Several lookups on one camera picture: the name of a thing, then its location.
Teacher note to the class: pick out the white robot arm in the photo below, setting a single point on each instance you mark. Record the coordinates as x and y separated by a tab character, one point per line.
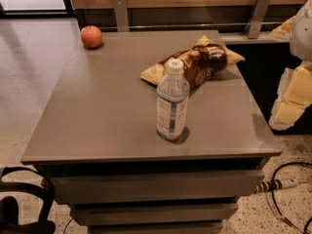
301	34

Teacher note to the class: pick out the right metal wall bracket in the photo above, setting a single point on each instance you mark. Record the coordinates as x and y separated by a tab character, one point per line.
254	25

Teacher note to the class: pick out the red apple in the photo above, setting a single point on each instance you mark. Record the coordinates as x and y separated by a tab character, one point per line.
91	36

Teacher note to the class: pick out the yellow brown chip bag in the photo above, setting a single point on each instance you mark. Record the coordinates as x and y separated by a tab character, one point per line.
200	63

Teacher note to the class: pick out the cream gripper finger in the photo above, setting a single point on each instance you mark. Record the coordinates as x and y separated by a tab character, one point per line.
283	31
294	96

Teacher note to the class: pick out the grey drawer cabinet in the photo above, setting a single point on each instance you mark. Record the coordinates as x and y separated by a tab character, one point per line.
97	142

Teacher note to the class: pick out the striped power strip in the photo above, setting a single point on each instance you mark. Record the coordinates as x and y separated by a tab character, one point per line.
276	184

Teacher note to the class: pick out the clear plastic water bottle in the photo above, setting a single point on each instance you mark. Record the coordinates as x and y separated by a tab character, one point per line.
172	100

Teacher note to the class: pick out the black chair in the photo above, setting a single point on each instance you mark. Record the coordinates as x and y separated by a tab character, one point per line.
25	206

